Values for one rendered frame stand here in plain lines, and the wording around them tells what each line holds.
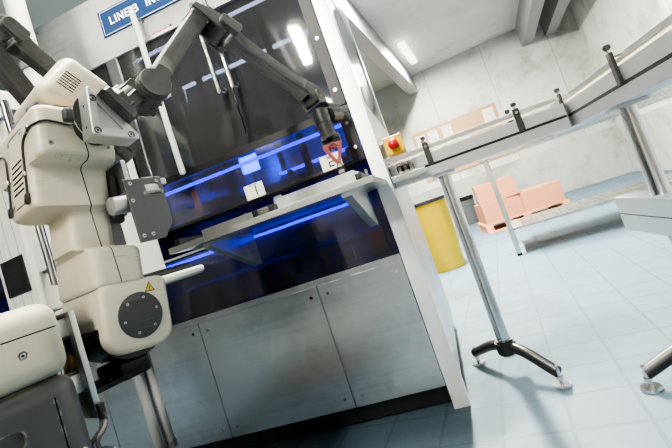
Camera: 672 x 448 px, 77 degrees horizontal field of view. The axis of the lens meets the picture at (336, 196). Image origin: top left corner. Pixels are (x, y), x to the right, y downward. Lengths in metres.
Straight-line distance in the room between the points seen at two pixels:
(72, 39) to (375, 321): 1.83
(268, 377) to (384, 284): 0.62
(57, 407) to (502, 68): 9.10
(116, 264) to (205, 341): 0.92
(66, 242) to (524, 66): 8.91
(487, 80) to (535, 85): 0.90
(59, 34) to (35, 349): 1.79
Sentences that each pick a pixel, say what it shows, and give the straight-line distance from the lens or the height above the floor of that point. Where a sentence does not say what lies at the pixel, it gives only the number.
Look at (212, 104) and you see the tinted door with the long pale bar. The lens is 1.89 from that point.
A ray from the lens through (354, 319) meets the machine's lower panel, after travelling 1.70.
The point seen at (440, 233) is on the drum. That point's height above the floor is 0.38.
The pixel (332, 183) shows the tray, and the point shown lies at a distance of 1.27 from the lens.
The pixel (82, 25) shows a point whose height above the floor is 2.01.
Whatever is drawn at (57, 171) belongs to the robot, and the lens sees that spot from 1.15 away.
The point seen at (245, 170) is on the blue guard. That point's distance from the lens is 1.77.
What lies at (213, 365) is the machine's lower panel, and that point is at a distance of 1.97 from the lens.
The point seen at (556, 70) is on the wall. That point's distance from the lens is 9.45.
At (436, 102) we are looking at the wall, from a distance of 9.37.
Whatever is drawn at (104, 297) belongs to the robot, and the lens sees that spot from 1.08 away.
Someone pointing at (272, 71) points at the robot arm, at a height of 1.32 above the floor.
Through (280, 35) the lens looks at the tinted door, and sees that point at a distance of 1.84.
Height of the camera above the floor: 0.77
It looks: 4 degrees up
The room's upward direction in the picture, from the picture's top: 19 degrees counter-clockwise
